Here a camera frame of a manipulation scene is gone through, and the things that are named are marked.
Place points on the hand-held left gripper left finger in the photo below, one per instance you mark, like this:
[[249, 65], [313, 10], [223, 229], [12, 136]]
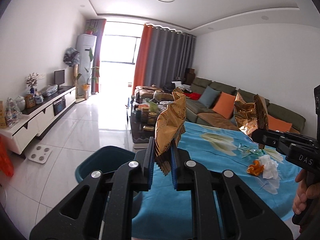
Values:
[[149, 177]]

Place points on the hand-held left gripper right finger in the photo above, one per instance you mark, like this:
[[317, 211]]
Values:
[[174, 180]]

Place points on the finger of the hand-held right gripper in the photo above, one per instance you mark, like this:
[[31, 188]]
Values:
[[265, 138], [295, 136]]

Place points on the gold snack wrapper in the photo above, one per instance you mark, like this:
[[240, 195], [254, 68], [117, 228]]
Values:
[[246, 120], [170, 125]]

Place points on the white tissue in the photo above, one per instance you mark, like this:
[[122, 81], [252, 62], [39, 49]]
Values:
[[270, 167]]

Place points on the orange peel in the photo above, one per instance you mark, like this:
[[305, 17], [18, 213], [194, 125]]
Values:
[[255, 169]]

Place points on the teal plastic bin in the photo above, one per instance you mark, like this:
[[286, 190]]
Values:
[[105, 157]]

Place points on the person's right hand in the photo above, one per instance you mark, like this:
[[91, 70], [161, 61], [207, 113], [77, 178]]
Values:
[[301, 195]]

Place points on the orange cushion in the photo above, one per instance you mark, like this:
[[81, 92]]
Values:
[[223, 105], [280, 123]]

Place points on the clear plastic wrapper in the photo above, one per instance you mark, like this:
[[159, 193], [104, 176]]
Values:
[[250, 152]]

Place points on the blue-grey cushion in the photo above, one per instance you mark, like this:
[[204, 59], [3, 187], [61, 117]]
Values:
[[234, 120], [208, 97]]

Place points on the dark glass coffee table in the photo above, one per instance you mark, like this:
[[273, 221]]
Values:
[[140, 135]]

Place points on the blue floral blanket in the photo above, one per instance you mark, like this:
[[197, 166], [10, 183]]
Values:
[[212, 150]]

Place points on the green brown sofa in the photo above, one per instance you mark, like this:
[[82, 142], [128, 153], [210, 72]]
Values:
[[200, 82]]

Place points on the pile of clothes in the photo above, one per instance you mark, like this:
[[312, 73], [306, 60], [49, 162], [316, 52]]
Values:
[[182, 90]]

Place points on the dark wooden speaker box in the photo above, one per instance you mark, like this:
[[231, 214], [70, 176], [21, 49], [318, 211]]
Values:
[[190, 75]]

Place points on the tall leafy potted plant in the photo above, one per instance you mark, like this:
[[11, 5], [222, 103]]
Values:
[[86, 87]]

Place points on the white bathroom scale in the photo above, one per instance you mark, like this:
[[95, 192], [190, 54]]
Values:
[[40, 154]]

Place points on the round ceiling speaker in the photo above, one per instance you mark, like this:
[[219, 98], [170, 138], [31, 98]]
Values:
[[265, 18]]

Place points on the orange and grey curtain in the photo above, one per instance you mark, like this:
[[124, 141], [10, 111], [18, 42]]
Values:
[[165, 57]]

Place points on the white tv cabinet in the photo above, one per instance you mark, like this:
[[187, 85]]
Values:
[[30, 127]]

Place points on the window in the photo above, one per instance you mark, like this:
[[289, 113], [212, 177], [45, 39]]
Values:
[[120, 50]]

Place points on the clear plastic bag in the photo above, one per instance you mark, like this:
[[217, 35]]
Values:
[[50, 90]]

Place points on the purple grey curtain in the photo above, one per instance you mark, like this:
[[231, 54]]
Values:
[[98, 55]]

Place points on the black monitor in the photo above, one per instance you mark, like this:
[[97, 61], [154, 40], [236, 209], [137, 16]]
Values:
[[59, 77]]

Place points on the blue white porcelain vase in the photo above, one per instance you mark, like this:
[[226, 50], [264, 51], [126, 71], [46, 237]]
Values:
[[38, 98]]

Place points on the white standing air conditioner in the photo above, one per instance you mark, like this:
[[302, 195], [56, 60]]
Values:
[[85, 52]]

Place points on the framed picture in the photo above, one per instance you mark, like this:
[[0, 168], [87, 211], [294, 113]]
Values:
[[30, 101]]

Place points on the covered standing fan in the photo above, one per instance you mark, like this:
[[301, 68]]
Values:
[[71, 56]]

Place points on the orange plastic bag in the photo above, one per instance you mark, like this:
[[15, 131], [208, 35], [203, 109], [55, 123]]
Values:
[[6, 157]]

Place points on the white lidded jar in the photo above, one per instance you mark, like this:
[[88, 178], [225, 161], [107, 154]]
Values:
[[20, 103]]

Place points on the vase with flowers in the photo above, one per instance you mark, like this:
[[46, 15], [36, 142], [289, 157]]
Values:
[[32, 82]]

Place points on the clear bag of bottles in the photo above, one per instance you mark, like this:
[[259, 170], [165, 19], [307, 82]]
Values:
[[12, 113]]

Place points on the small potted plant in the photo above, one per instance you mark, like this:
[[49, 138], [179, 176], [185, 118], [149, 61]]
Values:
[[91, 30]]

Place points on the yellow patterned box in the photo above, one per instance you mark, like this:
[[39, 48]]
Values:
[[2, 115]]

